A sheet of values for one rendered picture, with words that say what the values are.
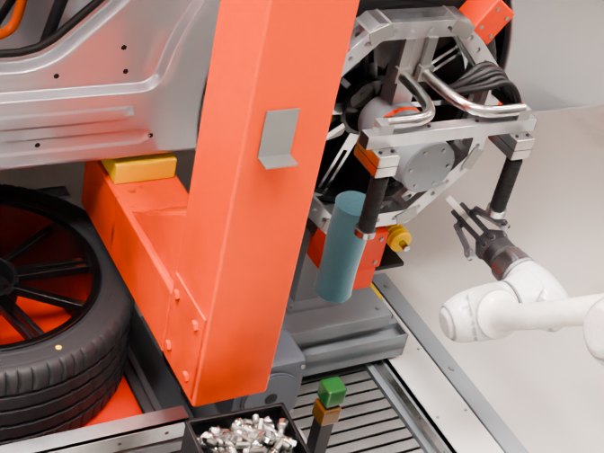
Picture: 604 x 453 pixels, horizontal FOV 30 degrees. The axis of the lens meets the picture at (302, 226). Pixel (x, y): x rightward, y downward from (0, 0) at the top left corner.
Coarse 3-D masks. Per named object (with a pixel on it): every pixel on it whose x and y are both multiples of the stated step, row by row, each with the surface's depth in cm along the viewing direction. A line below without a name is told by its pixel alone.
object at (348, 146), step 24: (456, 48) 256; (360, 72) 250; (384, 72) 253; (456, 72) 264; (336, 96) 253; (432, 96) 265; (336, 120) 255; (432, 120) 273; (336, 144) 260; (336, 168) 262; (360, 168) 276; (336, 192) 267
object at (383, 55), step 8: (384, 40) 266; (392, 40) 267; (384, 48) 267; (392, 48) 268; (384, 56) 269; (384, 64) 270; (368, 88) 266; (352, 96) 266; (360, 96) 267; (368, 96) 274; (352, 104) 267; (360, 104) 275
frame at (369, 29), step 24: (360, 24) 230; (384, 24) 228; (408, 24) 231; (432, 24) 234; (456, 24) 237; (360, 48) 229; (480, 48) 245; (480, 96) 260; (456, 144) 268; (480, 144) 264; (456, 168) 265; (408, 192) 269; (432, 192) 268; (312, 216) 253; (384, 216) 264; (408, 216) 268
